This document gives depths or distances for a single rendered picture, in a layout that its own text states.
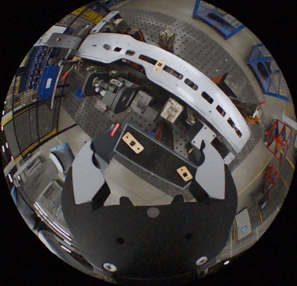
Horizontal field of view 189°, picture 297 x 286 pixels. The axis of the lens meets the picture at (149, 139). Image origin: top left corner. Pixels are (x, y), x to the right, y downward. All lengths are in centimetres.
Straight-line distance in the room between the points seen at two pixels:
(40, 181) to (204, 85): 81
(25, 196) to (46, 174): 17
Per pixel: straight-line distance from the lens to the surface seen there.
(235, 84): 60
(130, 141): 38
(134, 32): 68
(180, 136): 85
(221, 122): 58
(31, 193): 46
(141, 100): 42
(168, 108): 41
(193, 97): 50
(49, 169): 48
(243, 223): 662
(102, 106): 51
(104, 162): 61
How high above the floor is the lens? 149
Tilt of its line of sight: 64 degrees down
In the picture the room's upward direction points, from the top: 156 degrees counter-clockwise
